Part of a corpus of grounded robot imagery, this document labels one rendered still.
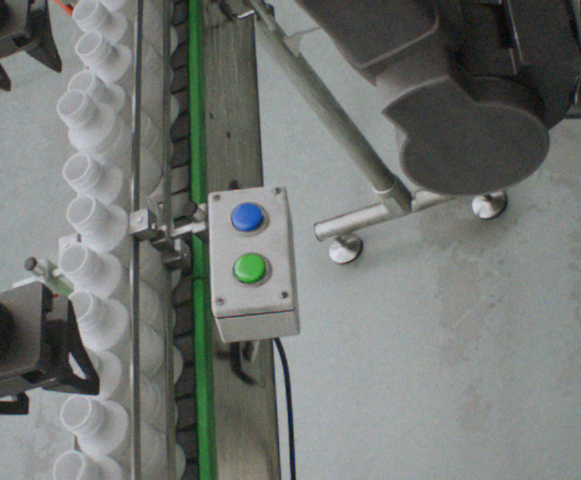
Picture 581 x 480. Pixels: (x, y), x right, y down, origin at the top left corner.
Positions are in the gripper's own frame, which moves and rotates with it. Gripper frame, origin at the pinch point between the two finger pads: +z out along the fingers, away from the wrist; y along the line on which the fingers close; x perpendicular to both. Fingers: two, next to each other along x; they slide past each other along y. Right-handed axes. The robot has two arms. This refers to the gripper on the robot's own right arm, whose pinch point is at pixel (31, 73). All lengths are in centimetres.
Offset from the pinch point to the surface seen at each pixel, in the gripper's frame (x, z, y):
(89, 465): 40.6, 10.4, -2.1
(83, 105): 1.0, 6.2, -2.9
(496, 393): -13, 125, -19
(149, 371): 26.0, 21.0, -3.2
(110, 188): 7.2, 13.4, -2.5
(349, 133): -51, 89, -7
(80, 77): -7.2, 10.4, 0.2
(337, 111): -51, 83, -7
